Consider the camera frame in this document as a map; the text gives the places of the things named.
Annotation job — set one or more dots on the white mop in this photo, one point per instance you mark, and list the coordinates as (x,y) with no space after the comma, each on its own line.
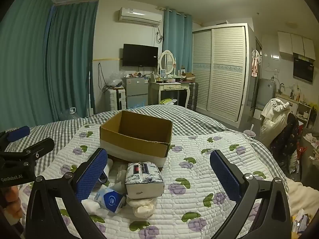
(90,92)

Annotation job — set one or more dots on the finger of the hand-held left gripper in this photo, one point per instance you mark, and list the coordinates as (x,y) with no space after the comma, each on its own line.
(18,133)
(41,148)

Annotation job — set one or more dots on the teal curtain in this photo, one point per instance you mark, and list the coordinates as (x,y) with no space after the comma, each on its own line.
(22,67)
(177,42)
(72,62)

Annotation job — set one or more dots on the blue white tissue packet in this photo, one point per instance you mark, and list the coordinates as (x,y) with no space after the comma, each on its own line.
(111,200)

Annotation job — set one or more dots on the pink hanging clothes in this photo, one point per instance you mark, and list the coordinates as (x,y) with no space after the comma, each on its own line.
(255,64)

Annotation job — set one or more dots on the black range hood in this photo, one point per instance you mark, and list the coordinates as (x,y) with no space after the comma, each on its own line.
(303,69)

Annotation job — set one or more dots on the oval white mirror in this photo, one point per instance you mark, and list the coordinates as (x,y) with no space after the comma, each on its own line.
(166,61)

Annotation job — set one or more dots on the person's left hand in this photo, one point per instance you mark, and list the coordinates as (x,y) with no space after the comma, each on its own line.
(11,195)

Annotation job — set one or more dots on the white louvered wardrobe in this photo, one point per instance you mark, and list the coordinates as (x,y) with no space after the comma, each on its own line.
(224,74)

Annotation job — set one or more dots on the white air conditioner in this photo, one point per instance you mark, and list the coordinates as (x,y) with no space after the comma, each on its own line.
(139,16)

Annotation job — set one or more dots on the white wall cabinets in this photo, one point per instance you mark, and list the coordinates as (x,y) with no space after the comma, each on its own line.
(295,43)

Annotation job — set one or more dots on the large water bottle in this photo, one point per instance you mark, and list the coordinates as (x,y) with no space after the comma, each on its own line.
(69,115)

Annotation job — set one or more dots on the cream cloth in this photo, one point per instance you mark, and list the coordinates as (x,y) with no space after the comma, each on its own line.
(142,208)

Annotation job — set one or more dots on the floral quilt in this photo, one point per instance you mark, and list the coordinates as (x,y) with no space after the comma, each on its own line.
(199,204)

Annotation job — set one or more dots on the purple cup with straw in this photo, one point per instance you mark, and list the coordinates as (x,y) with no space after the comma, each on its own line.
(249,132)

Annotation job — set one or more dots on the cardboard box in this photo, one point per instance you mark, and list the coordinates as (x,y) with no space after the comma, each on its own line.
(134,148)

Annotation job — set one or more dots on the clear plastic bag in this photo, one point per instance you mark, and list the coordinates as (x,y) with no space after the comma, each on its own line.
(115,79)

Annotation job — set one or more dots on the floral printed tissue pack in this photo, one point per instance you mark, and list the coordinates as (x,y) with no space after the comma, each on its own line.
(144,183)

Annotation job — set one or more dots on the silver suitcase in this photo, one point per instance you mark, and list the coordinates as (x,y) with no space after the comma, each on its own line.
(193,94)

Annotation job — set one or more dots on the cream garment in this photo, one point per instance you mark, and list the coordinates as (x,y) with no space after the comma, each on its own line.
(274,122)

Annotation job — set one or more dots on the white suitcase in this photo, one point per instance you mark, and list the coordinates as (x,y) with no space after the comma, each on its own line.
(114,99)

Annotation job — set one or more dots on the white dressing table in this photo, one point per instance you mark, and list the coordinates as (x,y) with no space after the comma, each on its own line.
(169,86)

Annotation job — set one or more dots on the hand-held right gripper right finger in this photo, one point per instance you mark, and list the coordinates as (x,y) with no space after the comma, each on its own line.
(225,176)

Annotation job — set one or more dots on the dark floral garment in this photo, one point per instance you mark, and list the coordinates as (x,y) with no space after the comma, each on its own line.
(286,147)

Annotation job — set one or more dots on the grey mini fridge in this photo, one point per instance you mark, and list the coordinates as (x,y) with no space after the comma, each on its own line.
(135,87)

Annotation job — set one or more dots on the black television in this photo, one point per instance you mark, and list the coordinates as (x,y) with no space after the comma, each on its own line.
(140,55)

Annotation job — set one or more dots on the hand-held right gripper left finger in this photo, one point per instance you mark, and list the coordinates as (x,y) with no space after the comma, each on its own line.
(91,176)

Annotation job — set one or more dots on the green yellow bag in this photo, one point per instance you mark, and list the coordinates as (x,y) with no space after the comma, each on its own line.
(167,101)

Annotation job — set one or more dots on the brown box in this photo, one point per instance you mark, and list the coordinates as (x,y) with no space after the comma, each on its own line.
(189,76)

